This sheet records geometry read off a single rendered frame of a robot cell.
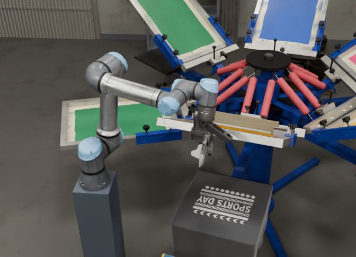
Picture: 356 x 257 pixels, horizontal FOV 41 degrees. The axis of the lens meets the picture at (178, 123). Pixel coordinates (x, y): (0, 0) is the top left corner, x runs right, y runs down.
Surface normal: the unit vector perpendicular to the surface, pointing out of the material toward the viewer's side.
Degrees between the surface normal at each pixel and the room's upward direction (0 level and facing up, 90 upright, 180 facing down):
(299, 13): 32
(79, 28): 90
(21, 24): 90
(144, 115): 0
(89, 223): 90
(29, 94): 0
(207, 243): 93
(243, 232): 0
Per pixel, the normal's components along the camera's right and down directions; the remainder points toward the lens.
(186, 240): -0.35, 0.53
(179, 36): 0.33, -0.51
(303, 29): -0.19, -0.44
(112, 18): -0.11, 0.54
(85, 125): -0.02, -0.84
